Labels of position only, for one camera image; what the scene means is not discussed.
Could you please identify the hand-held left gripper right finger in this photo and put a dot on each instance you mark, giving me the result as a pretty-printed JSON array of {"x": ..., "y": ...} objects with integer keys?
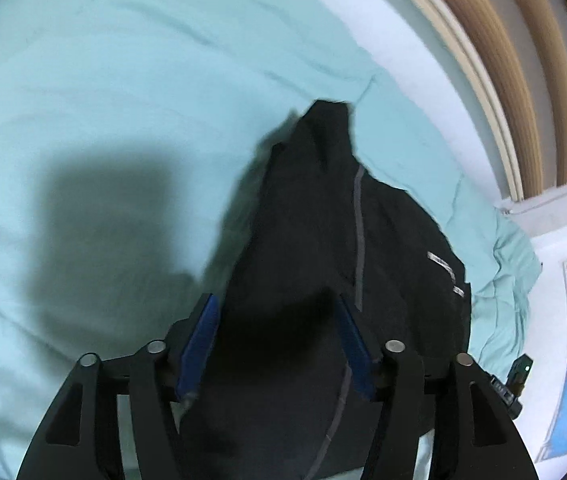
[{"x": 358, "y": 355}]

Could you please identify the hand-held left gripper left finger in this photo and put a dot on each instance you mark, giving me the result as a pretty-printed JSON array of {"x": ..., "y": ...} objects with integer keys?
[{"x": 198, "y": 345}]

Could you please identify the black jacket with grey stripes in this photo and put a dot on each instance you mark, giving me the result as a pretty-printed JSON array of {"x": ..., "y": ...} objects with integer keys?
[{"x": 303, "y": 220}]

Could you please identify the light teal duvet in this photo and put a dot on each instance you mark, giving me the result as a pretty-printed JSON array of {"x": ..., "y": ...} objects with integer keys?
[{"x": 113, "y": 85}]

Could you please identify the white mattress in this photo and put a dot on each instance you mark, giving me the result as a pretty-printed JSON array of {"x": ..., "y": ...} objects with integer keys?
[{"x": 413, "y": 60}]

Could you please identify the wooden slatted headboard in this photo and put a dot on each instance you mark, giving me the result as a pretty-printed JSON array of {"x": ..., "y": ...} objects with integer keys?
[{"x": 513, "y": 60}]

